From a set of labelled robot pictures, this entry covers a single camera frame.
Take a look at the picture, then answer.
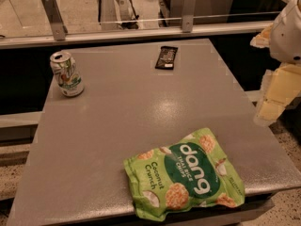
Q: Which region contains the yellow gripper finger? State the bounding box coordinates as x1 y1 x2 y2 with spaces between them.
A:
253 63 301 126
250 24 273 48

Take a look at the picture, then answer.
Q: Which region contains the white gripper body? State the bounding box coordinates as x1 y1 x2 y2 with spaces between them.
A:
270 0 301 64

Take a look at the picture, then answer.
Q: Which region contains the green rice chip bag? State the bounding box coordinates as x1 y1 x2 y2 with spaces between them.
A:
124 128 245 221

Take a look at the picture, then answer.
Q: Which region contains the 7up soda can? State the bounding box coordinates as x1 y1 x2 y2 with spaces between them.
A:
50 51 84 97

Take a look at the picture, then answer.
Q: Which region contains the black snack bar wrapper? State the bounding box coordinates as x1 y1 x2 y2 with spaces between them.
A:
155 46 178 70

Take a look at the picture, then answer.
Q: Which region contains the metal rail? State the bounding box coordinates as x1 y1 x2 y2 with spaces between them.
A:
0 21 272 49

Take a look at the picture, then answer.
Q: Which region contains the right metal bracket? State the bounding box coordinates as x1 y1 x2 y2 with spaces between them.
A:
182 0 196 33

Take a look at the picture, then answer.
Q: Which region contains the metal bracket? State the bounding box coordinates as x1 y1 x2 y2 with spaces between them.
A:
41 0 68 40
182 0 196 33

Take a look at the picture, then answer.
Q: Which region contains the left metal bracket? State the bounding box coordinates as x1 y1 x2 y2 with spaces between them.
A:
41 0 68 40

